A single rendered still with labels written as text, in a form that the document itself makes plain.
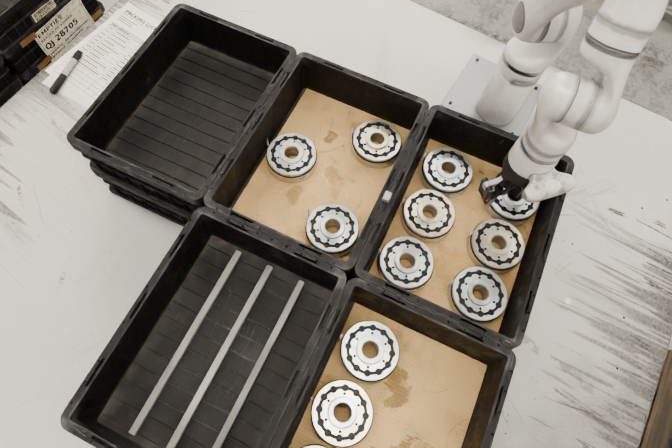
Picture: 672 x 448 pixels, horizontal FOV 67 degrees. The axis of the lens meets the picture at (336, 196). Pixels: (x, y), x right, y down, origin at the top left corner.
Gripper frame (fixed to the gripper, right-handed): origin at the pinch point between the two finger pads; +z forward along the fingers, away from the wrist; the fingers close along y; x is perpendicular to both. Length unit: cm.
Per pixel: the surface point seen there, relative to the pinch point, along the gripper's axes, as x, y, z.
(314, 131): -27.9, 29.8, 5.3
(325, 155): -21.5, 29.4, 5.2
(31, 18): -114, 97, 38
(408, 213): -2.5, 18.7, 1.7
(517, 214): 4.3, -1.9, 1.8
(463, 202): -2.4, 5.9, 5.0
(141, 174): -23, 65, -5
